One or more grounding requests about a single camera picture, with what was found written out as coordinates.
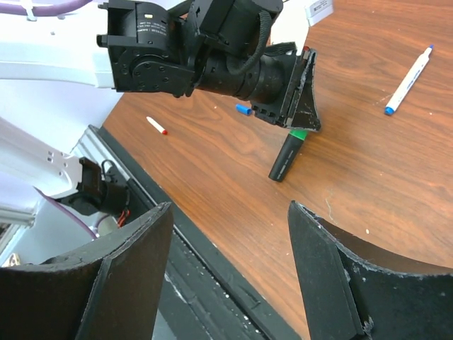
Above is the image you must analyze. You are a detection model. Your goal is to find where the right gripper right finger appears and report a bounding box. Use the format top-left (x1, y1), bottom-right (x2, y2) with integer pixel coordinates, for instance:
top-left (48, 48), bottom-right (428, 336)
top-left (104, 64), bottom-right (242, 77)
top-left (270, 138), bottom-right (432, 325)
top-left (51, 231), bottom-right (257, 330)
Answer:
top-left (287, 201), bottom-right (452, 339)

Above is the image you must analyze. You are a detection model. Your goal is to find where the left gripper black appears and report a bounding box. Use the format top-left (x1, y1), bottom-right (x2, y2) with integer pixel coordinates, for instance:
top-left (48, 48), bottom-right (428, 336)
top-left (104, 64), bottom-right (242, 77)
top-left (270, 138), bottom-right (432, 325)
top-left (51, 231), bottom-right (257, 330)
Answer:
top-left (197, 42), bottom-right (321, 132)

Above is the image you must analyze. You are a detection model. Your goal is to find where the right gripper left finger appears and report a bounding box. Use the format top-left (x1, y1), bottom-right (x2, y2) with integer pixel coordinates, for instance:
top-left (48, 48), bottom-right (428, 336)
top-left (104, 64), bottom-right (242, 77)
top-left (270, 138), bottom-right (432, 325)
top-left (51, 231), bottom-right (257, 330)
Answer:
top-left (1, 203), bottom-right (173, 339)

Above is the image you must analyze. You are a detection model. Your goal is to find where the green highlighter cap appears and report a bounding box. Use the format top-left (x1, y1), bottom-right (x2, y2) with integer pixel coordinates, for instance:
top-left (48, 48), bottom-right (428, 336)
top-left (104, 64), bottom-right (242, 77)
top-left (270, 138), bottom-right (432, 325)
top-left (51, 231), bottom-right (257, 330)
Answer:
top-left (289, 130), bottom-right (309, 140)

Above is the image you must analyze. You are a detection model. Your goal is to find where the green highlighter pen black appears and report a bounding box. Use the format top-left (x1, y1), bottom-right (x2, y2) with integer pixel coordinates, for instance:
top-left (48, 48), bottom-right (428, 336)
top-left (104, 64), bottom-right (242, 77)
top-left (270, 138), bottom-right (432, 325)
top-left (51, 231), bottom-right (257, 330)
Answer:
top-left (268, 134), bottom-right (304, 182)

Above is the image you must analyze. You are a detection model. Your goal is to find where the blue pen cap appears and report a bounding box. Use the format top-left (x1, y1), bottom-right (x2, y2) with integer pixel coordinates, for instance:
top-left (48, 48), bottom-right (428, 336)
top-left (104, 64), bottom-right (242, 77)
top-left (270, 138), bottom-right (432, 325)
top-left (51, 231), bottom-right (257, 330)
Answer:
top-left (236, 103), bottom-right (253, 115)

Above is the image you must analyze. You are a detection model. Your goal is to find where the white pen blue tip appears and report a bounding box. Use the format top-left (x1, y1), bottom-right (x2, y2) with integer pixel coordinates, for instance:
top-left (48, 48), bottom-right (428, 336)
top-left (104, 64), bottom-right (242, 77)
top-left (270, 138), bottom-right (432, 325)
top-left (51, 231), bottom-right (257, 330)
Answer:
top-left (384, 44), bottom-right (435, 115)

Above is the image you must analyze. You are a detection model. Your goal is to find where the white pen red tip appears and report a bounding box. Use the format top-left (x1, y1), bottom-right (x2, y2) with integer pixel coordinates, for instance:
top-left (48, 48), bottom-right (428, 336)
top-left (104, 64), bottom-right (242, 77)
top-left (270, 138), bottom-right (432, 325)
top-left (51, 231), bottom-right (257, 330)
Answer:
top-left (147, 116), bottom-right (168, 135)

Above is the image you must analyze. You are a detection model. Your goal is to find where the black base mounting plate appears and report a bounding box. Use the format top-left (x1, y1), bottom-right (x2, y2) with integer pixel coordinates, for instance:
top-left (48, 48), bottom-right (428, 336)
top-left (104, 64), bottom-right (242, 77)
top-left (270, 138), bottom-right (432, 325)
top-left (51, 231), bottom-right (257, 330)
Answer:
top-left (95, 125), bottom-right (302, 340)

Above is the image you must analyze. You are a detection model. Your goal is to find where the smartphone with patterned case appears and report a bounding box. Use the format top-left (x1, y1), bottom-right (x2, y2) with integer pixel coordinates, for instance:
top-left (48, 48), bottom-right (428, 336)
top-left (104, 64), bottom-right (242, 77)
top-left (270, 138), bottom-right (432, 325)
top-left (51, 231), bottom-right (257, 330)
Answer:
top-left (1, 253), bottom-right (21, 268)

